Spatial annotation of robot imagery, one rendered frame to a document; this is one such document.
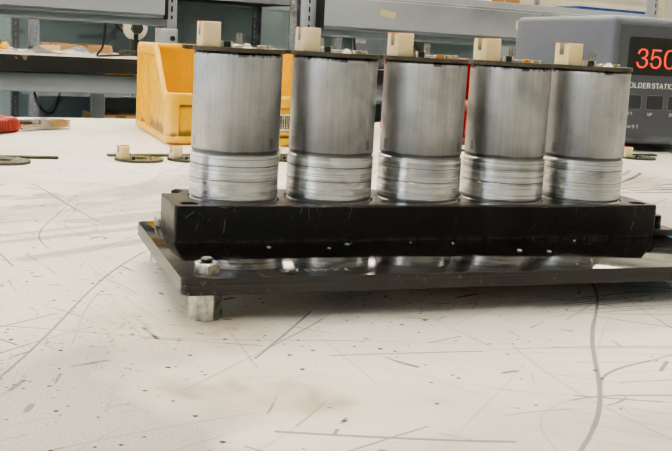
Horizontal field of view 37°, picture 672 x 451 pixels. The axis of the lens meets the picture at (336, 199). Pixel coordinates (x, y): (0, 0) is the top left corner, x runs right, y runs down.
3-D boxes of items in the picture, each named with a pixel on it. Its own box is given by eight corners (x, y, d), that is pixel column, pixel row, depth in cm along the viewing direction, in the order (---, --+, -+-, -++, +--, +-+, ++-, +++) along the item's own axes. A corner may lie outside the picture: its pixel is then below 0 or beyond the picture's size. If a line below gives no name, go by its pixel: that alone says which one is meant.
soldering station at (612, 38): (739, 155, 74) (754, 24, 72) (602, 151, 70) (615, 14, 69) (625, 134, 88) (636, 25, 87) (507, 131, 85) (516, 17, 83)
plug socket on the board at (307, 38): (329, 52, 28) (330, 28, 27) (299, 51, 27) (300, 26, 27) (320, 52, 28) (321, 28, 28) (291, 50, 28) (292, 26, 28)
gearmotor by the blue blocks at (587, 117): (632, 232, 31) (649, 65, 30) (564, 232, 30) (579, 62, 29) (588, 217, 33) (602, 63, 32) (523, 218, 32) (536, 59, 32)
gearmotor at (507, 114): (554, 233, 30) (569, 61, 29) (481, 233, 29) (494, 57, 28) (513, 218, 32) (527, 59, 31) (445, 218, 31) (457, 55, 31)
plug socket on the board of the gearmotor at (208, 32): (230, 47, 27) (231, 22, 27) (198, 46, 26) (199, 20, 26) (223, 47, 27) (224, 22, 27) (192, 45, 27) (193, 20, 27)
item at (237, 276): (604, 248, 34) (607, 216, 34) (754, 302, 28) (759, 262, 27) (136, 257, 29) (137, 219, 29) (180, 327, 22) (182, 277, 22)
